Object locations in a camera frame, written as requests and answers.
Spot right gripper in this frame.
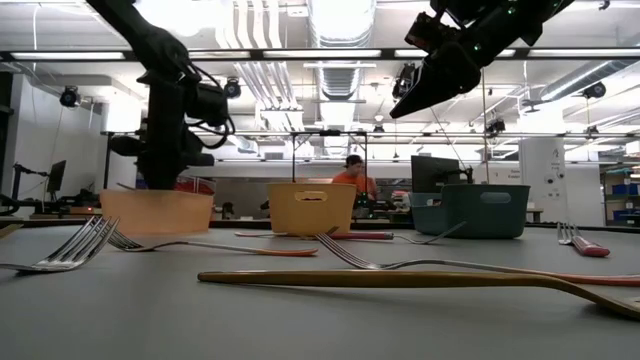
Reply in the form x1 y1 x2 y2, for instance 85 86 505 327
389 0 506 120

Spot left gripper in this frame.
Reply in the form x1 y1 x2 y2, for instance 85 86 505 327
108 73 217 191

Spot silver fork orange-tipped handle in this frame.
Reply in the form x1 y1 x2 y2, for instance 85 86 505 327
106 228 320 258
314 232 640 288
0 215 121 274

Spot silver fork red handle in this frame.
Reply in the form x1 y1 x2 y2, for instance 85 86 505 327
556 221 611 259
327 221 469 246

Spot black monitor on arm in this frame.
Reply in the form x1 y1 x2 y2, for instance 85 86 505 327
46 159 68 202

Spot peach translucent plastic bin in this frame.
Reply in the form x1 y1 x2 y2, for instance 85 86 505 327
99 188 215 237

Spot red background crates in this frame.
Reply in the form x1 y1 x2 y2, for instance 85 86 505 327
174 174 217 196

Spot black desk monitor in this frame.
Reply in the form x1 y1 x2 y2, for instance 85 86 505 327
410 154 462 195

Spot person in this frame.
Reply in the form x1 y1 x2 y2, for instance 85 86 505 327
331 153 380 201

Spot teal plastic bin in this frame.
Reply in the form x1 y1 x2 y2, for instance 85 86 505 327
408 183 531 240

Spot yellow plastic bin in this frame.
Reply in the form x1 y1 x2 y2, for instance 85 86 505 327
266 182 359 237

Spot storage shelf with blue bins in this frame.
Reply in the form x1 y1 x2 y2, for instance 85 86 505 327
599 164 640 226

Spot grey table mat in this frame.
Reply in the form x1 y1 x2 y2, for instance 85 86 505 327
0 224 640 360

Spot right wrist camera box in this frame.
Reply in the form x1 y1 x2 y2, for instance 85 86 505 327
403 10 454 52

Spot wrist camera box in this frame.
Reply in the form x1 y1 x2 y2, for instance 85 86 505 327
403 10 454 52
185 82 232 129

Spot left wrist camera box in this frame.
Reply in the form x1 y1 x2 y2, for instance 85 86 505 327
185 82 232 129

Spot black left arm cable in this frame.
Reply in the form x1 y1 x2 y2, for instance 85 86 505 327
179 59 237 151

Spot black table frame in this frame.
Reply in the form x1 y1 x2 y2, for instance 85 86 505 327
0 217 640 232

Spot silver corrugated ceiling duct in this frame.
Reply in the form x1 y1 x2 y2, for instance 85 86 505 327
307 0 377 101

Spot black background workstation frame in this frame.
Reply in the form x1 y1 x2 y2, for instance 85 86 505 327
289 128 370 185

